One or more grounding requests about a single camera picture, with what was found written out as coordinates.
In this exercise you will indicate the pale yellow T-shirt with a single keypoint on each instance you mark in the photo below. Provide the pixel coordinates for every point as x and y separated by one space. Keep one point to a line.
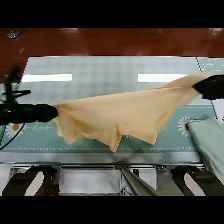
126 116

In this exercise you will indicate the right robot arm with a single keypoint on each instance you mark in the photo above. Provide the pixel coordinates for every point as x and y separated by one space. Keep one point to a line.
210 87

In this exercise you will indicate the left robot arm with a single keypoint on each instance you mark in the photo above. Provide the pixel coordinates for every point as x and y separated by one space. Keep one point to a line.
23 113

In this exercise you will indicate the pale green garment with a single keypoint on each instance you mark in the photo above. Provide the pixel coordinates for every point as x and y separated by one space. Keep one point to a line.
210 143

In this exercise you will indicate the silver frame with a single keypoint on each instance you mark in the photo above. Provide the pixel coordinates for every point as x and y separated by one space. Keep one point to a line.
133 181

